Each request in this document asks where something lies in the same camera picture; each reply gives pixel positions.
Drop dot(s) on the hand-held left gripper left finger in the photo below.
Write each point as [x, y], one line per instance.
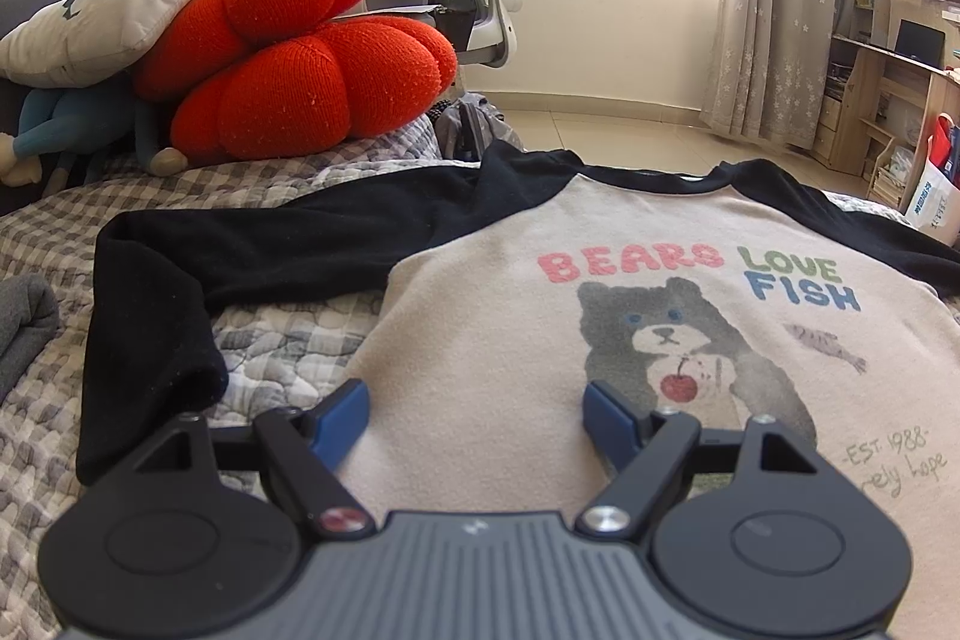
[346, 419]

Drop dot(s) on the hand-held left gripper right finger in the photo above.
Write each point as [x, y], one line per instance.
[611, 426]

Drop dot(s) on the beige and black bear sweatshirt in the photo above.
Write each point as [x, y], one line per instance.
[480, 325]

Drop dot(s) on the grey backpack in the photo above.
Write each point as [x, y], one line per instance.
[472, 126]

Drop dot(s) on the grey folded garment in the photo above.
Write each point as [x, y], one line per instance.
[26, 325]

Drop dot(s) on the grey checkered quilt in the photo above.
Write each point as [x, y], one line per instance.
[67, 235]

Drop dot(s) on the red knitted flower cushion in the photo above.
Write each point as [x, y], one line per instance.
[285, 78]

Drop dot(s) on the white shopping bag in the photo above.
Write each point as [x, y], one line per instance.
[934, 201]

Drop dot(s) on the blue plush doll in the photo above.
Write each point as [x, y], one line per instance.
[67, 119]

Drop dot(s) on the wooden desk with shelves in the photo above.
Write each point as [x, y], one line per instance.
[862, 85]

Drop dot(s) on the red shopping bag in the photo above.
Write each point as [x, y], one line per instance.
[943, 145]

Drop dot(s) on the beige star curtain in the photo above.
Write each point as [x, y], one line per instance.
[780, 10]

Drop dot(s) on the pale printed pillow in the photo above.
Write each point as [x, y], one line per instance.
[112, 3]

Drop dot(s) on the black laptop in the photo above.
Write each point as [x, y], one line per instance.
[920, 42]

